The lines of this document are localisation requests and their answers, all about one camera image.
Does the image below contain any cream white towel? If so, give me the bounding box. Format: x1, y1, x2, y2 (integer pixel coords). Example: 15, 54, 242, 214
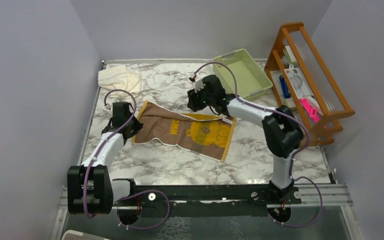
97, 64, 142, 97

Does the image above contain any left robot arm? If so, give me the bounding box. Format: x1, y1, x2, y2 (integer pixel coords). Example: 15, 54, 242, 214
67, 101, 143, 218

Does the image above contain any small box on rack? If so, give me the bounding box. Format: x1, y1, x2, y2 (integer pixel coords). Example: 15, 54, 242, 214
283, 45, 298, 66

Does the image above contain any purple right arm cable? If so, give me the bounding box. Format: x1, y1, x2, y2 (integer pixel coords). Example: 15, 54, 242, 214
189, 61, 324, 229

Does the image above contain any brown yellow bear towel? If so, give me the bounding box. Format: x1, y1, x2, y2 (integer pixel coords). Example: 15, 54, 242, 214
132, 100, 237, 162

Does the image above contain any light green plastic basket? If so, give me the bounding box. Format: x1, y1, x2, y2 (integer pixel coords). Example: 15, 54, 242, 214
212, 48, 273, 100

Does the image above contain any orange wooden rack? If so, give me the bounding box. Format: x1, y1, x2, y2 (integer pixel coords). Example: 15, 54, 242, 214
264, 22, 355, 146

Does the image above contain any blue item on rack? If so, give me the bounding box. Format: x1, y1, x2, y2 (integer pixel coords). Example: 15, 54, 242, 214
279, 74, 291, 99

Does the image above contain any white packaged item on rack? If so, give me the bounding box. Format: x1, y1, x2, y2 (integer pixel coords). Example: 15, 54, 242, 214
284, 64, 314, 99

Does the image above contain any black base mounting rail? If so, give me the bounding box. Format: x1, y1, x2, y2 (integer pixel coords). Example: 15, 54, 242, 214
113, 184, 302, 218

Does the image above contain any white bin corner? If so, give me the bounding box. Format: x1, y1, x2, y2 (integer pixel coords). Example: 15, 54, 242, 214
61, 230, 109, 240

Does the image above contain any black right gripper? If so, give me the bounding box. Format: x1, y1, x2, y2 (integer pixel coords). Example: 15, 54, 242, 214
187, 83, 215, 112

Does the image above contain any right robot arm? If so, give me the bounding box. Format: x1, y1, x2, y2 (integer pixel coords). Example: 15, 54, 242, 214
187, 74, 304, 204

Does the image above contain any pink item on rack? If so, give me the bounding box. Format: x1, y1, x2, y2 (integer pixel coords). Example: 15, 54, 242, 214
299, 96, 323, 123

